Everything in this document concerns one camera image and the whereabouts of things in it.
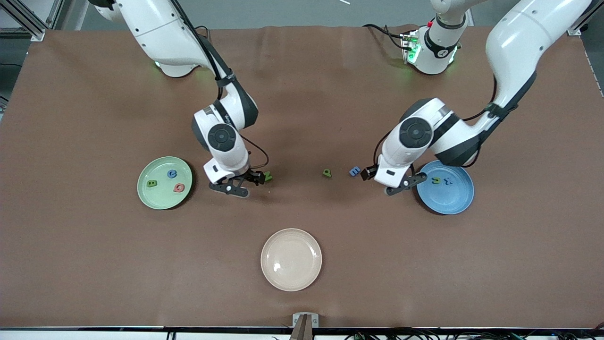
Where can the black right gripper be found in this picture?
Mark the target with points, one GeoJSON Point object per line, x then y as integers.
{"type": "Point", "coordinates": [249, 176]}

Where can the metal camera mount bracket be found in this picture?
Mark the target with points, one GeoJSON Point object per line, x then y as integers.
{"type": "Point", "coordinates": [305, 326]}

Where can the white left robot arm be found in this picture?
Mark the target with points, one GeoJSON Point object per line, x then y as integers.
{"type": "Point", "coordinates": [519, 42]}

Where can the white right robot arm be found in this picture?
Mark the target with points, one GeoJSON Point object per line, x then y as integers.
{"type": "Point", "coordinates": [155, 28]}

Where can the blue letter m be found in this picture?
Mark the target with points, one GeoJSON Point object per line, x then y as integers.
{"type": "Point", "coordinates": [354, 171]}

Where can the green plate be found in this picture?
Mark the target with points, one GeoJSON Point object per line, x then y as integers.
{"type": "Point", "coordinates": [164, 200]}

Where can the blue plate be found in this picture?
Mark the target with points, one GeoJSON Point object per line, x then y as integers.
{"type": "Point", "coordinates": [448, 200]}

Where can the beige plate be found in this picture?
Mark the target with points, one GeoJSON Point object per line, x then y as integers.
{"type": "Point", "coordinates": [291, 259]}

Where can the red letter Q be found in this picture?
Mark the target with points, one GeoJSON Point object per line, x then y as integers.
{"type": "Point", "coordinates": [175, 188]}

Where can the aluminium frame profile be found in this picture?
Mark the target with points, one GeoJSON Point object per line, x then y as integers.
{"type": "Point", "coordinates": [37, 34]}
{"type": "Point", "coordinates": [55, 12]}
{"type": "Point", "coordinates": [574, 29]}

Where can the brown table mat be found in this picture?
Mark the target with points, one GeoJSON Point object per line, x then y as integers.
{"type": "Point", "coordinates": [302, 94]}

